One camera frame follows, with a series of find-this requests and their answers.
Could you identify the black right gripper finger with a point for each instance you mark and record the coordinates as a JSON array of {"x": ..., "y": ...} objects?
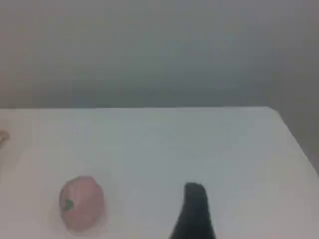
[{"x": 194, "y": 214}]

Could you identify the pink peach with green leaf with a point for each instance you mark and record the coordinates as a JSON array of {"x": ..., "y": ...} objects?
[{"x": 83, "y": 204}]

